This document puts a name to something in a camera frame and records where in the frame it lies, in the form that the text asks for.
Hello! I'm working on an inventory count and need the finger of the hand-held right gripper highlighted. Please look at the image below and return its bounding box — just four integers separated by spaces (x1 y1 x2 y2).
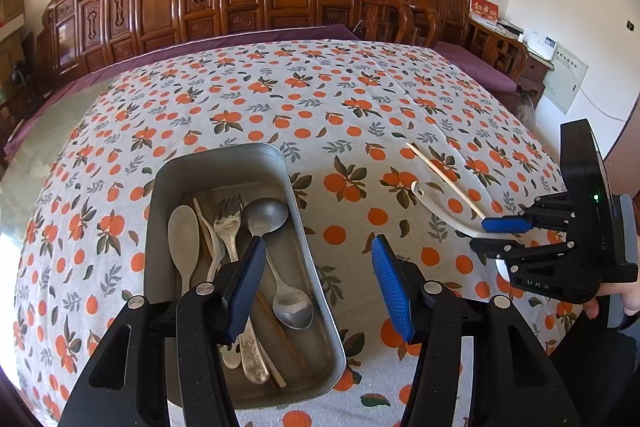
481 193 572 234
470 237 577 265

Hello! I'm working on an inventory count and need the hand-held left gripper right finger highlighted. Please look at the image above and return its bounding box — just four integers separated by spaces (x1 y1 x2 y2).
371 234 582 427

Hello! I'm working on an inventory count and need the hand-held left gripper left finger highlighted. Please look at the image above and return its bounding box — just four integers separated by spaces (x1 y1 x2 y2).
59 236 267 427

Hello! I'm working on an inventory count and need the large white plastic ladle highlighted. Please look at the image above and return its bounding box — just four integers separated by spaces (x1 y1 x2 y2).
412 179 518 293

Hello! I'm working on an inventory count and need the metal spoon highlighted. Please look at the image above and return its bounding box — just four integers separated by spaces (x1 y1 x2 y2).
242 198 290 244
262 249 315 330

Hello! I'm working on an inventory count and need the brown wooden chopstick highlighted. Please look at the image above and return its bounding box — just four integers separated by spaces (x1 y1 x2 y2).
255 289 316 380

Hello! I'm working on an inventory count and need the metal fork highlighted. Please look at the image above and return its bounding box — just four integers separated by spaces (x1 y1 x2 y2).
214 194 271 385

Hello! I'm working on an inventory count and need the rectangular metal tray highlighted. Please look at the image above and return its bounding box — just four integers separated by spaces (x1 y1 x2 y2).
144 143 347 410

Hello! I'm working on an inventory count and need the person's right hand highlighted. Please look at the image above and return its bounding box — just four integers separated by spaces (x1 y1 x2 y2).
582 277 640 332

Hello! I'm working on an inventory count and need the white paper board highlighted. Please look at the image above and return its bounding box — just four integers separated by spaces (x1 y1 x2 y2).
542 44 589 116

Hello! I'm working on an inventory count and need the person's dark clothing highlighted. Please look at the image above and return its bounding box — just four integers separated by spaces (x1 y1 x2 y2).
550 307 640 427

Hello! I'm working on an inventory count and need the wooden armchair with lattice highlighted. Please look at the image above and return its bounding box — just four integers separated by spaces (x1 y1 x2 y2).
465 17 532 94

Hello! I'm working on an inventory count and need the orange print tablecloth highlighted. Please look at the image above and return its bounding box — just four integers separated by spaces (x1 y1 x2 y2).
12 38 576 427

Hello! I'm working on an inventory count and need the carved wooden armchair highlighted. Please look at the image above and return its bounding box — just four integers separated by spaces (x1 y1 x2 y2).
350 0 442 48

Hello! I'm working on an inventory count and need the dark wooden cabinet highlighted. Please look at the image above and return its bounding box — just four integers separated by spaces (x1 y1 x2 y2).
0 32 43 128

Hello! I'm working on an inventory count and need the cardboard box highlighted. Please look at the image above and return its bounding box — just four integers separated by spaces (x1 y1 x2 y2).
0 0 26 25

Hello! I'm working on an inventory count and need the white cable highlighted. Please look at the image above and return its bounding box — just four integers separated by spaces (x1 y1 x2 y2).
579 79 632 124

